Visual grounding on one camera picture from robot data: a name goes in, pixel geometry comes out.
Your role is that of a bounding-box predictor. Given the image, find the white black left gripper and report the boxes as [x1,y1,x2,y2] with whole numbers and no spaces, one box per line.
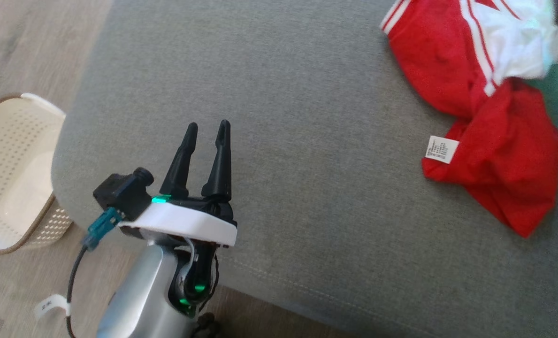
[119,120,238,248]

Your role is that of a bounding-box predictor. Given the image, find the red and white sports garment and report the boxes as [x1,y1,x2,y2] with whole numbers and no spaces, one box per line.
[380,0,558,238]

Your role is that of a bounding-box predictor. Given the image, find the large grey sofa seat cushion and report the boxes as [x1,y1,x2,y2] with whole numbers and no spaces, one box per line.
[51,0,558,338]

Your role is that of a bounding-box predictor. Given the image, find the cream perforated laundry basket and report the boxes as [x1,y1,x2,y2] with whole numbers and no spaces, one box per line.
[0,92,76,256]

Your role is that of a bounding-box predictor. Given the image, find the teal camera cable connector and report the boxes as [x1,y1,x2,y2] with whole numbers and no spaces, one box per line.
[81,207,122,250]

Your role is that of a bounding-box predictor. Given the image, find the black camera cable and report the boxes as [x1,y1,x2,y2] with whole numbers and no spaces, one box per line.
[65,244,90,338]

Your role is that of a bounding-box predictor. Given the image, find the white cable label tag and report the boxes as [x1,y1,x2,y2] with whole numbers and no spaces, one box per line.
[34,294,72,322]

